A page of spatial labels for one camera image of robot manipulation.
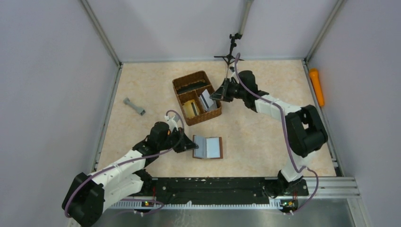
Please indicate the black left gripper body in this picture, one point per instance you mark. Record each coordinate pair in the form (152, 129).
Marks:
(178, 142)

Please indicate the black cards in basket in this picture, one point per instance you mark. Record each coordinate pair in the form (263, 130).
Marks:
(190, 87)

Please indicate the orange cylinder handle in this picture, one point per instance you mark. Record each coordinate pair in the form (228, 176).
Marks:
(314, 77)

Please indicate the gold cards in basket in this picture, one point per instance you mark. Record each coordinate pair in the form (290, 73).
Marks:
(191, 109)

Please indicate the black mini tripod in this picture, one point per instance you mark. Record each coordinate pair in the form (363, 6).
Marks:
(229, 58)

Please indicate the brown wicker divided basket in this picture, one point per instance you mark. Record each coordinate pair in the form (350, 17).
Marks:
(194, 94)

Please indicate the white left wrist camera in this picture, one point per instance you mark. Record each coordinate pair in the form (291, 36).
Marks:
(172, 121)

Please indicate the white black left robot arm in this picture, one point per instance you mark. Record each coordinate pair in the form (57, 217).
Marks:
(89, 196)

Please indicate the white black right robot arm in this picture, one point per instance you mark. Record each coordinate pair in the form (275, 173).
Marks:
(303, 129)

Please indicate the grey plastic dumbbell piece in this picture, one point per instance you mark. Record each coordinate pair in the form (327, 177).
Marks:
(138, 109)

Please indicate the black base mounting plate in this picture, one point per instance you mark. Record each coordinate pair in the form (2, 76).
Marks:
(217, 190)

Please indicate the silver striped credit card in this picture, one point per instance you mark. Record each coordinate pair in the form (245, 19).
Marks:
(204, 98)

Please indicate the silver cards in basket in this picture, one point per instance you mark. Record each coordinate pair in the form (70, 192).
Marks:
(212, 107)

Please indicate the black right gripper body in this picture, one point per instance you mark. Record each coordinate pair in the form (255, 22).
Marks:
(234, 91)

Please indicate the brown leather card holder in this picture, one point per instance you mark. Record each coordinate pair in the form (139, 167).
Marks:
(208, 147)

